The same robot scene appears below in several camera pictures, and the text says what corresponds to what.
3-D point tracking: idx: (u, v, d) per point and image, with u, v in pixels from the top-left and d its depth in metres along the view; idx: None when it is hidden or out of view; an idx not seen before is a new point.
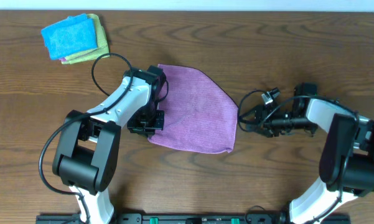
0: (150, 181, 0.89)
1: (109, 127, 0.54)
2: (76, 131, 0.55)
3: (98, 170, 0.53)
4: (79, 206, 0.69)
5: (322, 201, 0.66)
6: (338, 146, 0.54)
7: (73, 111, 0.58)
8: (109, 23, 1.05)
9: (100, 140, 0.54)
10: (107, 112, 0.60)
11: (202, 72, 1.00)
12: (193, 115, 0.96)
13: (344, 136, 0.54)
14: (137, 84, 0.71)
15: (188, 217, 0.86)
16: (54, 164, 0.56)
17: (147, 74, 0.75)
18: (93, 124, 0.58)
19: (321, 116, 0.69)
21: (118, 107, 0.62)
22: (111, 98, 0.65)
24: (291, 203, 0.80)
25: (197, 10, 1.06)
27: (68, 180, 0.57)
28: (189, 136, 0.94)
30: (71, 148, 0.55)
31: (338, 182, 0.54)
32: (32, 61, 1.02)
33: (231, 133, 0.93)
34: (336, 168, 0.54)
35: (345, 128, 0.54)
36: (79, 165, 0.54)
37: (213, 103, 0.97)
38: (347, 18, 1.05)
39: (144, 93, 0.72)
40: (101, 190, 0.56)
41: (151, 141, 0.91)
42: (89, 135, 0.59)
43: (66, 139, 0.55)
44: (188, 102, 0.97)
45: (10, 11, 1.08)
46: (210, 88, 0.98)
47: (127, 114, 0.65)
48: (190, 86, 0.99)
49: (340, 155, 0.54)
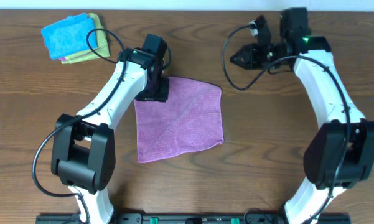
0: (150, 181, 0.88)
1: (101, 132, 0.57)
2: (68, 135, 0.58)
3: (96, 173, 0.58)
4: (79, 206, 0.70)
5: (313, 201, 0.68)
6: (325, 159, 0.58)
7: (63, 115, 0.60)
8: (109, 23, 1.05)
9: (94, 145, 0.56)
10: (98, 113, 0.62)
11: (178, 78, 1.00)
12: (179, 121, 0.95)
13: (331, 149, 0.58)
14: (130, 72, 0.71)
15: (188, 217, 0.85)
16: (53, 167, 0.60)
17: (142, 56, 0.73)
18: (85, 126, 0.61)
19: (309, 81, 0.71)
21: (111, 104, 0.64)
22: (104, 92, 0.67)
24: (285, 205, 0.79)
25: (197, 10, 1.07)
27: (67, 180, 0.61)
28: (178, 139, 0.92)
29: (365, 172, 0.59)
30: (66, 152, 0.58)
31: (323, 185, 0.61)
32: (32, 61, 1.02)
33: (218, 126, 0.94)
34: (321, 175, 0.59)
35: (332, 142, 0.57)
36: (76, 165, 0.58)
37: (195, 101, 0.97)
38: (346, 18, 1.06)
39: (139, 80, 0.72)
40: (100, 189, 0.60)
41: (145, 162, 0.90)
42: (84, 134, 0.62)
43: (62, 144, 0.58)
44: (172, 110, 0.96)
45: (10, 11, 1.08)
46: (188, 90, 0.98)
47: (121, 107, 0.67)
48: (169, 94, 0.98)
49: (325, 166, 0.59)
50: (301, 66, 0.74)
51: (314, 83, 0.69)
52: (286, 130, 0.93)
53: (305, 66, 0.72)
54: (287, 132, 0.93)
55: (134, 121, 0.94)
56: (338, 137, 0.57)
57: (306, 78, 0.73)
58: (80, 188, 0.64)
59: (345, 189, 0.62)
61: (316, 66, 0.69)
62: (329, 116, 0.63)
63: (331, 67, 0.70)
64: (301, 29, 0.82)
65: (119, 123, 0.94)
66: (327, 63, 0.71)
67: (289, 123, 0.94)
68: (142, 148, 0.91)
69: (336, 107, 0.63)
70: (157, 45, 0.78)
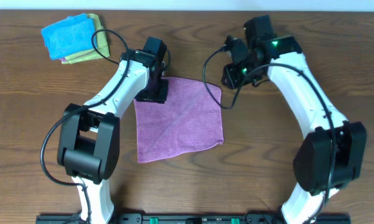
0: (150, 181, 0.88)
1: (107, 120, 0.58)
2: (76, 124, 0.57)
3: (101, 161, 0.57)
4: (83, 201, 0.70)
5: (310, 203, 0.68)
6: (315, 169, 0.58)
7: (71, 104, 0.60)
8: (109, 23, 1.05)
9: (101, 132, 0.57)
10: (104, 103, 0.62)
11: (178, 78, 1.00)
12: (180, 120, 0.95)
13: (320, 158, 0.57)
14: (134, 69, 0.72)
15: (188, 217, 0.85)
16: (58, 157, 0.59)
17: (144, 56, 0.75)
18: (91, 116, 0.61)
19: (285, 86, 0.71)
21: (116, 96, 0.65)
22: (109, 85, 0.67)
24: (282, 210, 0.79)
25: (197, 10, 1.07)
27: (73, 171, 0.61)
28: (178, 139, 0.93)
29: (356, 172, 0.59)
30: (73, 139, 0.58)
31: (317, 191, 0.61)
32: (32, 61, 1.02)
33: (218, 125, 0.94)
34: (313, 184, 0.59)
35: (320, 152, 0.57)
36: (83, 154, 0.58)
37: (195, 101, 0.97)
38: (346, 18, 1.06)
39: (141, 77, 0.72)
40: (105, 178, 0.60)
41: (145, 162, 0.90)
42: (90, 126, 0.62)
43: (70, 132, 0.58)
44: (172, 110, 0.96)
45: (11, 12, 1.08)
46: (188, 89, 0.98)
47: (125, 101, 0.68)
48: (169, 94, 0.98)
49: (317, 175, 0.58)
50: (275, 72, 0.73)
51: (291, 88, 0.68)
52: (286, 130, 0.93)
53: (279, 72, 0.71)
54: (287, 132, 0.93)
55: (133, 121, 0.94)
56: (325, 145, 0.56)
57: (282, 83, 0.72)
58: (84, 179, 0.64)
59: (338, 190, 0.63)
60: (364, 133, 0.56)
61: (290, 71, 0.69)
62: (312, 123, 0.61)
63: (306, 69, 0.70)
64: (267, 35, 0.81)
65: (119, 123, 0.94)
66: (302, 66, 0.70)
67: (289, 123, 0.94)
68: (142, 148, 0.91)
69: (317, 114, 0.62)
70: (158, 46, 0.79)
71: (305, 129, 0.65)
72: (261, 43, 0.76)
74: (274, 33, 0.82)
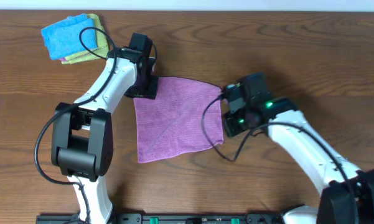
0: (150, 181, 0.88)
1: (99, 116, 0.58)
2: (68, 122, 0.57)
3: (96, 157, 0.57)
4: (80, 200, 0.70)
5: None
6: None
7: (61, 104, 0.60)
8: (109, 23, 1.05)
9: (93, 128, 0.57)
10: (94, 100, 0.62)
11: (178, 78, 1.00)
12: (180, 121, 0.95)
13: (341, 214, 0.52)
14: (122, 65, 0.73)
15: (188, 217, 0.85)
16: (52, 157, 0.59)
17: (130, 53, 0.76)
18: (83, 114, 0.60)
19: (288, 145, 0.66)
21: (106, 93, 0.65)
22: (97, 83, 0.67)
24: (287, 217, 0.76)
25: (197, 10, 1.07)
27: (68, 170, 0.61)
28: (178, 139, 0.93)
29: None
30: (66, 138, 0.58)
31: None
32: (32, 61, 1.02)
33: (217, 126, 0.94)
34: None
35: (339, 206, 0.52)
36: (76, 152, 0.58)
37: (195, 101, 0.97)
38: (346, 18, 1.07)
39: (129, 73, 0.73)
40: (101, 175, 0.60)
41: (145, 162, 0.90)
42: (82, 124, 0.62)
43: (61, 131, 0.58)
44: (172, 110, 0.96)
45: (11, 12, 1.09)
46: (188, 90, 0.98)
47: (115, 98, 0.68)
48: (168, 94, 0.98)
49: None
50: (274, 132, 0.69)
51: (295, 146, 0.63)
52: None
53: (280, 133, 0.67)
54: None
55: (134, 121, 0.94)
56: (343, 200, 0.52)
57: (285, 142, 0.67)
58: (81, 178, 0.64)
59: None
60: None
61: (290, 130, 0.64)
62: (324, 179, 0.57)
63: (307, 126, 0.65)
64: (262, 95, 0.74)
65: (119, 123, 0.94)
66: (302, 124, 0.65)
67: None
68: (142, 148, 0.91)
69: (327, 168, 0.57)
70: (144, 42, 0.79)
71: (318, 185, 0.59)
72: (256, 107, 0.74)
74: (269, 93, 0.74)
